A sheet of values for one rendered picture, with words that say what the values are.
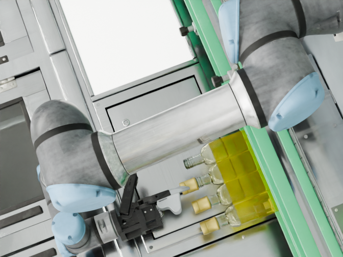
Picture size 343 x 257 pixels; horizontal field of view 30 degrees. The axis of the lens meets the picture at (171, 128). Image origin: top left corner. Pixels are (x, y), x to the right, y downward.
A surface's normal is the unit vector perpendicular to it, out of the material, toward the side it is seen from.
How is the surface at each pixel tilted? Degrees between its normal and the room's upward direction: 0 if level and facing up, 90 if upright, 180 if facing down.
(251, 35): 57
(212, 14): 90
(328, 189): 90
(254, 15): 85
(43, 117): 73
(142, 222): 90
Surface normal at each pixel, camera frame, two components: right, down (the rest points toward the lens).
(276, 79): -0.21, -0.23
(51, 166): -0.57, -0.10
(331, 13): -0.07, 0.55
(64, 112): 0.20, -0.66
